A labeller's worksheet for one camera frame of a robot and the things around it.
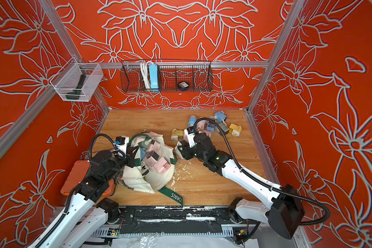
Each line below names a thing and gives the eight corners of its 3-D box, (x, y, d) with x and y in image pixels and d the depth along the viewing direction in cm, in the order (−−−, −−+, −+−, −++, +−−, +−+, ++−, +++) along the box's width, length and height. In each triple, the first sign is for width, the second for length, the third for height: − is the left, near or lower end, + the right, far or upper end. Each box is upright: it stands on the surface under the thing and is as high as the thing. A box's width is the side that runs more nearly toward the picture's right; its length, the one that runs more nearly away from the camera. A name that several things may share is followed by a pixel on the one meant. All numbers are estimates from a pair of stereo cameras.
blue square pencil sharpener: (218, 123, 111) (219, 119, 108) (214, 116, 116) (214, 112, 113) (226, 120, 113) (227, 117, 110) (221, 114, 118) (222, 110, 114)
